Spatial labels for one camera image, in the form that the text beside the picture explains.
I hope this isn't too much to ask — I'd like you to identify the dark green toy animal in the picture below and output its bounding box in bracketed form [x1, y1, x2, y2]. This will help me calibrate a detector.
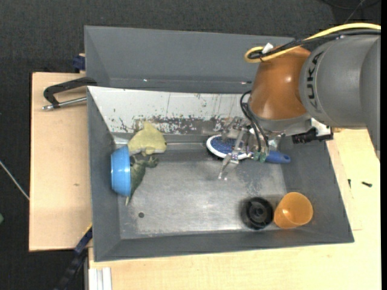
[125, 155, 160, 207]

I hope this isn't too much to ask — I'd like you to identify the black round lid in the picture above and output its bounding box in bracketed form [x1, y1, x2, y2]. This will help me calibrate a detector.
[240, 196, 275, 231]

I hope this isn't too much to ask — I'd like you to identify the grey metal bin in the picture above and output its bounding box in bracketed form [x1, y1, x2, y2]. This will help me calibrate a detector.
[83, 25, 355, 262]

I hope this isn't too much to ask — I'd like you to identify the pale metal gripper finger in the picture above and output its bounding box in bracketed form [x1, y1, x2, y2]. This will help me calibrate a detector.
[218, 157, 232, 181]
[224, 152, 240, 180]

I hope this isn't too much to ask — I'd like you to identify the blue and white brush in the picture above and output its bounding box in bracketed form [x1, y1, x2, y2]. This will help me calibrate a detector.
[206, 134, 291, 164]

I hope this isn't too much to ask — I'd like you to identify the blue plastic bowl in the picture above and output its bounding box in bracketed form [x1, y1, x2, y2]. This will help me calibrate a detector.
[109, 145, 132, 198]

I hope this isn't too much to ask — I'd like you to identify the yellow-green soft toy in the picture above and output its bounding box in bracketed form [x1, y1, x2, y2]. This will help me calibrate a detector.
[128, 121, 168, 157]

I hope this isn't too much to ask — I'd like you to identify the brown cardboard board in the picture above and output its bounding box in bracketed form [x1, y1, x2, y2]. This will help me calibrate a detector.
[28, 72, 93, 252]

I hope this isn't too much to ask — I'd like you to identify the orange plastic cup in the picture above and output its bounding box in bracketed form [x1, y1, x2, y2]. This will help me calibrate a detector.
[273, 192, 314, 230]

